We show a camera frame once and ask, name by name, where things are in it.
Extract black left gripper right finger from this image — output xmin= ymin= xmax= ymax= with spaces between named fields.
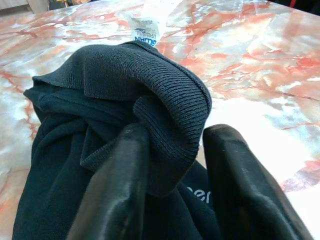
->
xmin=203 ymin=123 xmax=315 ymax=240

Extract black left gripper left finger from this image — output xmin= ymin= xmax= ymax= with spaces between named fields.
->
xmin=66 ymin=123 xmax=201 ymax=240

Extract black polo shirt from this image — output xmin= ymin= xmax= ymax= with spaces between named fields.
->
xmin=12 ymin=16 xmax=222 ymax=240

